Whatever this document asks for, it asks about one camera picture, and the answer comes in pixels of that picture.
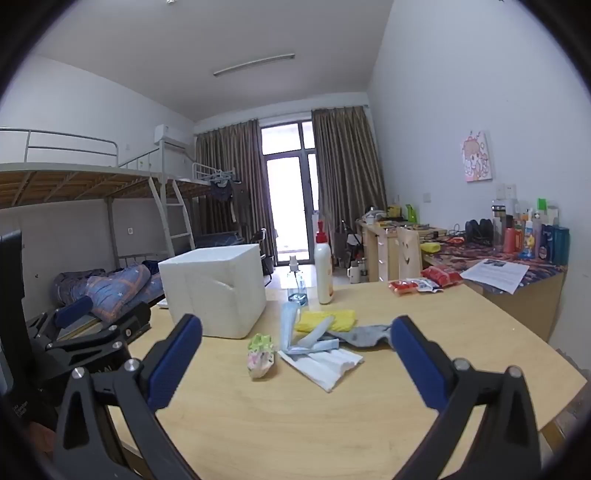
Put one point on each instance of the white wall socket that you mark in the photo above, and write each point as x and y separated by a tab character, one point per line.
506	190

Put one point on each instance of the large red snack packet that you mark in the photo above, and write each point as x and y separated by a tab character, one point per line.
442	275

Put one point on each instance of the person's left hand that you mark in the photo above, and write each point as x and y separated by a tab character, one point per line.
42	441

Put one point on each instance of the pink cartoon wall picture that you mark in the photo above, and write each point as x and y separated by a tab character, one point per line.
476	157

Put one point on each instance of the white air conditioner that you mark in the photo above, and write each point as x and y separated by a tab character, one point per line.
171	134

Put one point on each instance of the black folding cart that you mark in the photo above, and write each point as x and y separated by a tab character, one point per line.
352	242

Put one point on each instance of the desk with patterned cloth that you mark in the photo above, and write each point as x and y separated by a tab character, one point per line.
531	295

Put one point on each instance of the row of toiletry bottles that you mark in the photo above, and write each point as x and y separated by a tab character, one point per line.
531	235

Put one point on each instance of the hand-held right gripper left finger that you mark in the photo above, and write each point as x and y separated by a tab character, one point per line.
178	360

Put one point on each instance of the blue checked bedding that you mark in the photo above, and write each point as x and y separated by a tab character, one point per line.
219	240

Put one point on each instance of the brown curtain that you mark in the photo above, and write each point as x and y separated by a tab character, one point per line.
226	166
346	161

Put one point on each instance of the white lotion bottle red pump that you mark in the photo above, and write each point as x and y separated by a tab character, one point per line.
324	272

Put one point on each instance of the white pleated face mask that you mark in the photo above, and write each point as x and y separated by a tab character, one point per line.
323	367

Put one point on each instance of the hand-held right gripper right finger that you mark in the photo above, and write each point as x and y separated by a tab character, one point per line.
418	364

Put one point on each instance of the hanging dark clothes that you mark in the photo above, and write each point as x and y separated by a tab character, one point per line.
222	190

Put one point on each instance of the black folding chair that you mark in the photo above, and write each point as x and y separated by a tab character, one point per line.
264	249

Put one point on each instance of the white thermos jug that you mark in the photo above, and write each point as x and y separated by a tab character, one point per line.
354	272

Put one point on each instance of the green pink wrapper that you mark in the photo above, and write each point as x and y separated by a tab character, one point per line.
261	357

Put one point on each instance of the ceiling tube light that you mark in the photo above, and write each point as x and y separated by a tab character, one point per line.
254	64

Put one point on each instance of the grey sock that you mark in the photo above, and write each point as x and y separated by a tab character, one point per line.
367	334

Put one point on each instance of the glass balcony door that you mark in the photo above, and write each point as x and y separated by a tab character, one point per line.
286	207

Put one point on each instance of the yellow pouch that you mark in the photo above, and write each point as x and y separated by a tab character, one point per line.
430	248

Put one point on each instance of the white foam box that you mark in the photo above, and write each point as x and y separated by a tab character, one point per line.
212	290

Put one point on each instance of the light wooden desk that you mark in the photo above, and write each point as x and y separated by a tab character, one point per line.
371	249

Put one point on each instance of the printed paper sheet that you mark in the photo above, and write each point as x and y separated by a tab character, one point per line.
496	274

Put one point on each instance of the metal bunk bed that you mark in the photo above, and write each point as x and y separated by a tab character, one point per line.
69	180
207	184

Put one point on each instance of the light blue face mask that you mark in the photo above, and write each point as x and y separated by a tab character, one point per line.
316	330

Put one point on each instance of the wooden chair with smiley face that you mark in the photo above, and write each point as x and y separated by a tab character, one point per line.
408	254

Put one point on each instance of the black headphones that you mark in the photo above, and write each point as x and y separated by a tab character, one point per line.
478	230

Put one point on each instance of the white bunk bed ladder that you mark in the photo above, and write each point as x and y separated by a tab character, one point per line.
178	217

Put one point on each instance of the clear spray bottle blue liquid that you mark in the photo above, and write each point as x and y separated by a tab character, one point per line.
297	288

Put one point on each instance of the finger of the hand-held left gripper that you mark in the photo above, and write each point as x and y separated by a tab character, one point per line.
134	318
74	310

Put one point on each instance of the yellow foam net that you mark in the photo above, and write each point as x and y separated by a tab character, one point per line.
339	319

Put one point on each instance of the green spray bottle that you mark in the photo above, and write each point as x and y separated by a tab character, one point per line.
411	213

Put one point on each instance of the blue plaid quilt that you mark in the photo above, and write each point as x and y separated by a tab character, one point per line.
115	290

